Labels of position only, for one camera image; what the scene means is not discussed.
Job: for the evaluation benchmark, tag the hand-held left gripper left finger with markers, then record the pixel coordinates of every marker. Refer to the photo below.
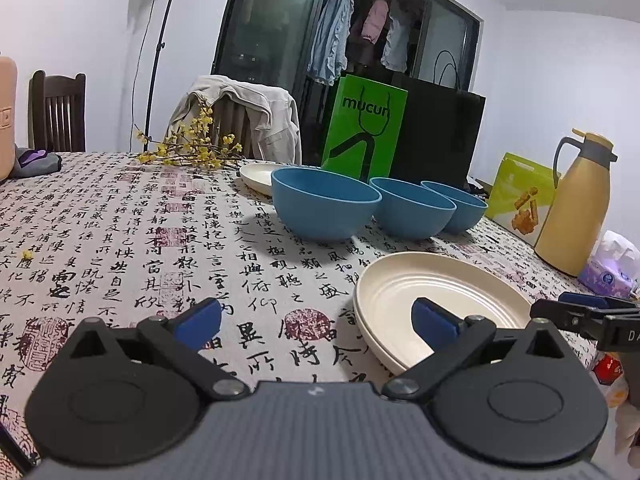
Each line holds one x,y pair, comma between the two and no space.
200,320

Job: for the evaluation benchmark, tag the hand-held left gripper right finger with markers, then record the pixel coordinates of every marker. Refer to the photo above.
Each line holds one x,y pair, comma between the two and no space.
435,320

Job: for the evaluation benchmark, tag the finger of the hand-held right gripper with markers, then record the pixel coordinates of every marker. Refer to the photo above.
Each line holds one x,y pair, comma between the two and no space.
585,300
555,310

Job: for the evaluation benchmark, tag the cream plate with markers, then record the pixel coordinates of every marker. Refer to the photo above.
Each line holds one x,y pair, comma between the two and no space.
255,175
385,357
400,300

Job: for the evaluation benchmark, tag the blue bowl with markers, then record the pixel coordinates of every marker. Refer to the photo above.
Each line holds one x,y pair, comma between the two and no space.
325,220
415,220
467,217

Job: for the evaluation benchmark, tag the person's right hand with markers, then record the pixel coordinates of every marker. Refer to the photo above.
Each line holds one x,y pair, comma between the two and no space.
627,425

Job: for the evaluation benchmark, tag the red packet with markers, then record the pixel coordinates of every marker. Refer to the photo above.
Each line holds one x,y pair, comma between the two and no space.
607,367

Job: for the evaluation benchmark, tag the purple tissue pack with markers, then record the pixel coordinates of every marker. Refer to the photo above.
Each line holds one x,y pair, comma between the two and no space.
612,270

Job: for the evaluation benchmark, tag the yellow thermos jug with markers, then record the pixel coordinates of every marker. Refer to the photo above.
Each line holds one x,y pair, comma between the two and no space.
575,220

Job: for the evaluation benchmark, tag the calligraphy printed tablecloth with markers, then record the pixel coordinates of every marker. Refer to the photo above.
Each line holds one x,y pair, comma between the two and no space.
150,240

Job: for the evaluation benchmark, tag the yellow-green snack box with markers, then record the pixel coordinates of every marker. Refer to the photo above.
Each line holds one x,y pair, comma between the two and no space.
510,180

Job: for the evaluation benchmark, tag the yellow flower branch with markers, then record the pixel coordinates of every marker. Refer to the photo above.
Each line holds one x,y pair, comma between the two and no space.
200,152

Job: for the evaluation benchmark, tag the green paper bag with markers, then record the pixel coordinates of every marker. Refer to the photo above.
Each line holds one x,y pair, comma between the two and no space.
385,150

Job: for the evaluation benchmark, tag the black paper bag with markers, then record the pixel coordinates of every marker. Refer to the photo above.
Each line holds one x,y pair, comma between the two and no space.
440,130

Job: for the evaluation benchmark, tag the wooden chair under jacket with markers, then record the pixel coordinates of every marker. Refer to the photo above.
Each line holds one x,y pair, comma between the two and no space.
235,125

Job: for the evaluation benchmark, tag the grey and purple cloth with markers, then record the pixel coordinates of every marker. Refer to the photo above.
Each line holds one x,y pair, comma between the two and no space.
35,162

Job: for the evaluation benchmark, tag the beige jacket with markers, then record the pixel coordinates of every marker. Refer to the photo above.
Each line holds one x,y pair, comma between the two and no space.
240,95

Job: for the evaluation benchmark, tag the dark wooden chair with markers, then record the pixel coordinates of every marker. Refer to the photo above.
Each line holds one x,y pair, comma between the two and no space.
57,115

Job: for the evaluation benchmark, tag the hanging white garment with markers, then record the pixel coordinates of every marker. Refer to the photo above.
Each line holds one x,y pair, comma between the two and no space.
397,45

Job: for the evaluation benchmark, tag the pink suitcase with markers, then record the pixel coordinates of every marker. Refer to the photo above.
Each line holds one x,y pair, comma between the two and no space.
7,120

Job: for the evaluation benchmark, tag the dark framed glass door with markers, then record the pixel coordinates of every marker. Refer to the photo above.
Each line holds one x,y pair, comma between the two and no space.
260,25

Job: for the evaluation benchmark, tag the hanging light blue shirt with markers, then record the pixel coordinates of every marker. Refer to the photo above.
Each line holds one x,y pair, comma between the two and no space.
330,35

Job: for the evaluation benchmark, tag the hanging pink garment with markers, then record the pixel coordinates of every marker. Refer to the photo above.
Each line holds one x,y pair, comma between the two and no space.
375,20

